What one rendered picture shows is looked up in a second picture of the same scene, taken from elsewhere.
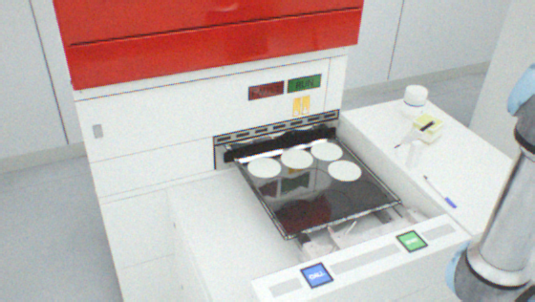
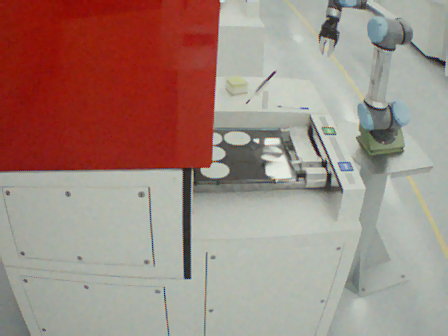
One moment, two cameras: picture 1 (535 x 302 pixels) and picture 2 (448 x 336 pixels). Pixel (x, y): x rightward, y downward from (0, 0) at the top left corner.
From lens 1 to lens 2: 179 cm
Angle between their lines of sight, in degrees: 57
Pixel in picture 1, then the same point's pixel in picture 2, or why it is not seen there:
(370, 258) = (336, 148)
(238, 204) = (228, 205)
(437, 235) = (325, 123)
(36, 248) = not seen: outside the picture
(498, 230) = (382, 86)
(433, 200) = (297, 113)
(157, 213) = not seen: hidden behind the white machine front
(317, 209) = (275, 160)
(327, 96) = not seen: hidden behind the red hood
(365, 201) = (274, 140)
